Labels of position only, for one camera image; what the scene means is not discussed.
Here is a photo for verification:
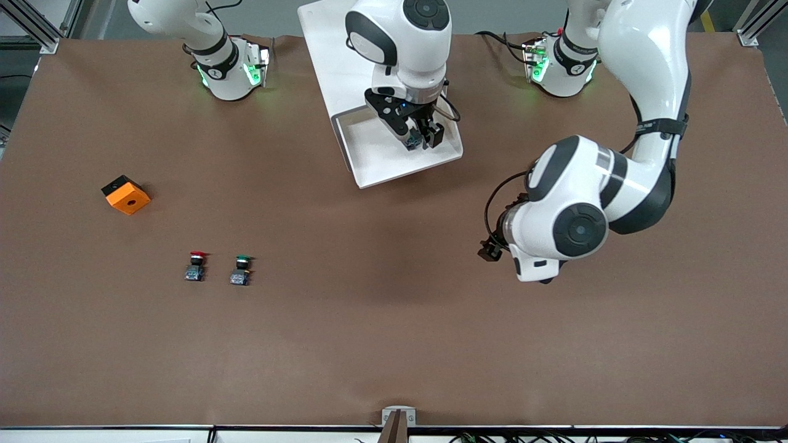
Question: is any black cable bundle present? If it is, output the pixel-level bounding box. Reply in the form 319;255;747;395
449;431;788;443

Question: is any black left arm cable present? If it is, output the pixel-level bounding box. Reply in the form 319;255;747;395
484;171;531;247

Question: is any aluminium frame profile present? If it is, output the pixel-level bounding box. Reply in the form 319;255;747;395
0;0;82;54
736;0;788;47

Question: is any white table edge rail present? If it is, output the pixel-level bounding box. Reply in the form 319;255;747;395
0;424;788;443

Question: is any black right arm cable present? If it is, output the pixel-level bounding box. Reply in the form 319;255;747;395
431;92;460;125

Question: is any red push button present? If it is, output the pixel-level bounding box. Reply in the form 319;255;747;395
184;250;209;282

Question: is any orange button enclosure box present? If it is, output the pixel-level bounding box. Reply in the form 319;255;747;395
102;175;151;216

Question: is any black base power cable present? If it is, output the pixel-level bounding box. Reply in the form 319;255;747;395
477;31;531;66

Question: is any green push button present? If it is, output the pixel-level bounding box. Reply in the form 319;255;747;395
230;255;254;287

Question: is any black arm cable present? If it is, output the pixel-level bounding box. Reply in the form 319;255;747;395
431;92;460;125
484;171;531;247

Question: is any grey metal table bracket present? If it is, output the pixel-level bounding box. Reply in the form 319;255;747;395
379;406;417;443

